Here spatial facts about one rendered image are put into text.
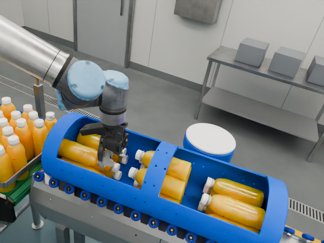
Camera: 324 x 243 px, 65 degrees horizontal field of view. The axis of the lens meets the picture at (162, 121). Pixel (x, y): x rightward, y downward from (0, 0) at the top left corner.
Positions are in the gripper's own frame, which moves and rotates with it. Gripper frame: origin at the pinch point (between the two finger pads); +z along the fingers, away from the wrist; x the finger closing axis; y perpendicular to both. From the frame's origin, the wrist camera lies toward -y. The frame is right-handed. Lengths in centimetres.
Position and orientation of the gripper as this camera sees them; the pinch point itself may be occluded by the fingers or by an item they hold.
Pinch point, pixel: (105, 161)
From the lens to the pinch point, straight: 103.0
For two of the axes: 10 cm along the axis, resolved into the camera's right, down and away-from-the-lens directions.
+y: 9.4, 2.9, -2.0
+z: -1.5, 8.3, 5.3
